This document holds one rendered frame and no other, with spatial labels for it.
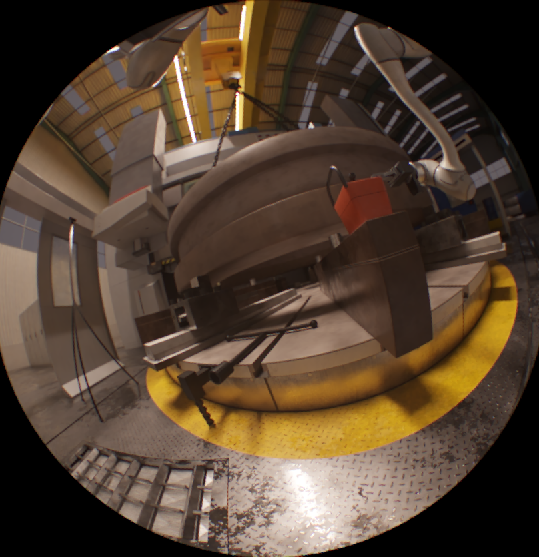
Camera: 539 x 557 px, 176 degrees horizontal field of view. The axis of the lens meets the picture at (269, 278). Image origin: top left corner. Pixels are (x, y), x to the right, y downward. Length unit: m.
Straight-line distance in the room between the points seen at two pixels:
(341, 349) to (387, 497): 0.55
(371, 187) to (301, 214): 0.70
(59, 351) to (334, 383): 2.79
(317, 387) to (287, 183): 1.35
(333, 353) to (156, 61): 1.01
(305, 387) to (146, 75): 1.14
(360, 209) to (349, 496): 0.80
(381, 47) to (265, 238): 1.21
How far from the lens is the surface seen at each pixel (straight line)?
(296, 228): 1.14
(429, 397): 0.85
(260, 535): 0.65
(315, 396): 0.83
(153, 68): 0.55
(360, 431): 0.75
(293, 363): 0.70
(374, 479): 0.65
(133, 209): 3.05
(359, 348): 0.69
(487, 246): 1.59
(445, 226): 1.56
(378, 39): 0.82
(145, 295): 4.40
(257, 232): 1.21
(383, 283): 0.47
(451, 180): 0.74
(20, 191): 2.93
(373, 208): 0.53
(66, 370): 2.77
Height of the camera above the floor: 0.61
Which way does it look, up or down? 2 degrees up
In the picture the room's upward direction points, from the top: 17 degrees counter-clockwise
